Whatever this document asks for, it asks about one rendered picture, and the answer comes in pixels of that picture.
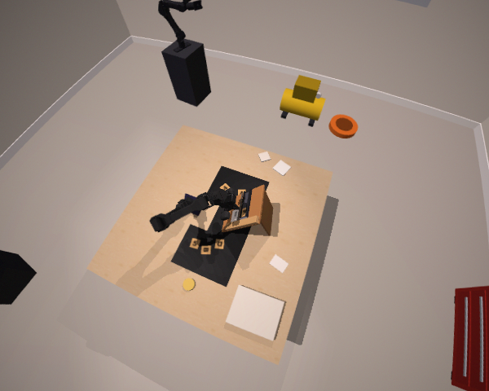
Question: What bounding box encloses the yellow flat disc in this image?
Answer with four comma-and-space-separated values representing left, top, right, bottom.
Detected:
183, 279, 195, 291

